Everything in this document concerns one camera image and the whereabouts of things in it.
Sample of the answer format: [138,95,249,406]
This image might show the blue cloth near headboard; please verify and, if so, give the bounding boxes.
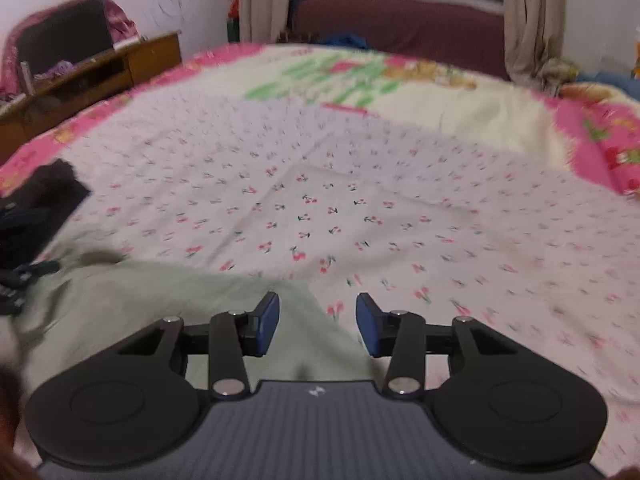
[576,72,640,101]

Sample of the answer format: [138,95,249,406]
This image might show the black television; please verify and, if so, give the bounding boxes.
[15,0,114,75]

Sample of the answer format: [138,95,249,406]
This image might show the pink cloth over television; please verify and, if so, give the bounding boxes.
[1,0,138,94]

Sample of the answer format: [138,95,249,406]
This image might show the wooden tv cabinet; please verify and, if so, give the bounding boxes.
[1,32,182,162]

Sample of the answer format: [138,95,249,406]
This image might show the beige right curtain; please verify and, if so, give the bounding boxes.
[503,0,565,88]

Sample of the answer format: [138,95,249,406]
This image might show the black folded garment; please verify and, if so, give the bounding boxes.
[0,159,90,271]

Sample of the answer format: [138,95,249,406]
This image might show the pink yellow cartoon quilt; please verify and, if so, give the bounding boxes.
[1,44,639,198]

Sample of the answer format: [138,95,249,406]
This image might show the maroon sofa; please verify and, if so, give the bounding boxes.
[291,0,509,80]

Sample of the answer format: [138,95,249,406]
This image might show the cherry print bed sheet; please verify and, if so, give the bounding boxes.
[19,95,640,476]

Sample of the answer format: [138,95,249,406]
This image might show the sage green pants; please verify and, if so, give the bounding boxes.
[14,228,392,396]

